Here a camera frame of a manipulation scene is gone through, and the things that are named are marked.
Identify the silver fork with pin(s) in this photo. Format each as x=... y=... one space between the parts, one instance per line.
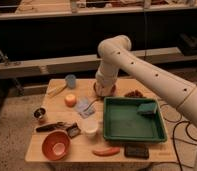
x=95 y=100

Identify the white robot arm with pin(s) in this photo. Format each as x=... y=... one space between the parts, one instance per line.
x=115 y=55

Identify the blue cup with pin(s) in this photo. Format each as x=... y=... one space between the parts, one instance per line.
x=70 y=81

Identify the white paper cup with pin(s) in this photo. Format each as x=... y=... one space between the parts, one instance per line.
x=89 y=127

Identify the small metal cup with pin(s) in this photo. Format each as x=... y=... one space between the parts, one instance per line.
x=40 y=114

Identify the orange round fruit toy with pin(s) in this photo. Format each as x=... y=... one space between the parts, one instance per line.
x=70 y=100

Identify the brown food pile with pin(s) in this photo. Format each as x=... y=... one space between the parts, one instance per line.
x=134 y=94

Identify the green plastic tray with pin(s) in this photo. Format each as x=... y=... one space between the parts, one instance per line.
x=121 y=122

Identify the small dark box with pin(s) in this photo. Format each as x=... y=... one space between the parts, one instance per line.
x=73 y=130

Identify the orange bowl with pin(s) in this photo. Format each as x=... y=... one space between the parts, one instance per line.
x=56 y=145

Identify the black rectangular block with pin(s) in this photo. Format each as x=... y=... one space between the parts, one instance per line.
x=136 y=151

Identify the black handled tool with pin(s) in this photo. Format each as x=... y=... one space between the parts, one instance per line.
x=50 y=127

